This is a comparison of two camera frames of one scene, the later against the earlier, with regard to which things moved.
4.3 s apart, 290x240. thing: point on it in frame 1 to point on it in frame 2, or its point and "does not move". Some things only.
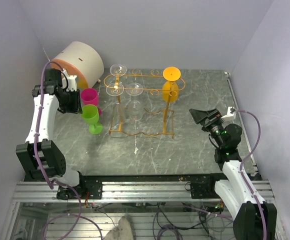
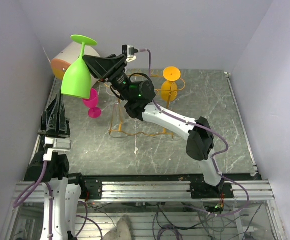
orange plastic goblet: [170, 89] does not move
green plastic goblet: [90, 114] to [76, 79]
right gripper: [212, 116] to [106, 69]
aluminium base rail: [196, 192] does not move
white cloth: [123, 232] does not move
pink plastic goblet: [89, 96] does not move
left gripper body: [71, 103] to [52, 133]
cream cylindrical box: [82, 60] does not move
